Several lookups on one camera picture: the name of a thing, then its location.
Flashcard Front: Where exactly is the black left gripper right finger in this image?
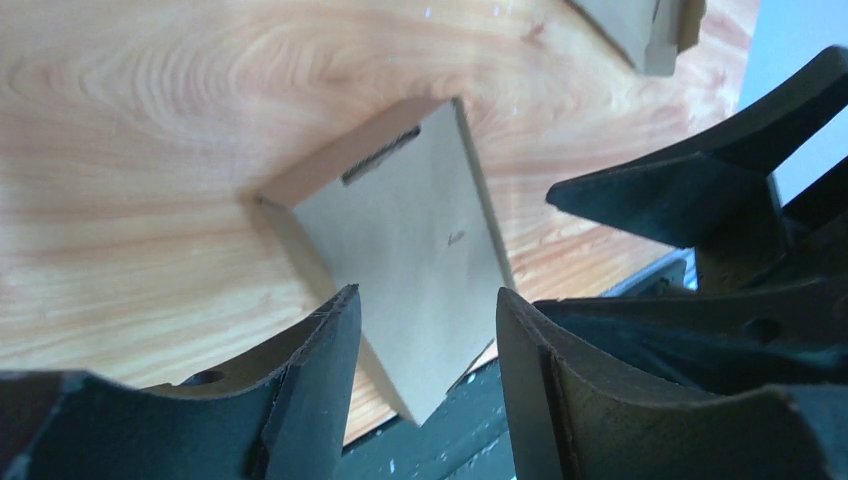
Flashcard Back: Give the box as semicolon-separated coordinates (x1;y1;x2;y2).
496;289;835;479

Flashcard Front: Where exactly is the brown cardboard box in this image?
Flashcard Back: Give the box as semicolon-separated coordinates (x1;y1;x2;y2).
258;97;515;425

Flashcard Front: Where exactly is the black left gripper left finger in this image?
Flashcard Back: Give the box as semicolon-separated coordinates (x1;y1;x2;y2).
1;285;361;479

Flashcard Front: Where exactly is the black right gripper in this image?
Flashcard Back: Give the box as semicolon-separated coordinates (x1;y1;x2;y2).
534;45;847;395

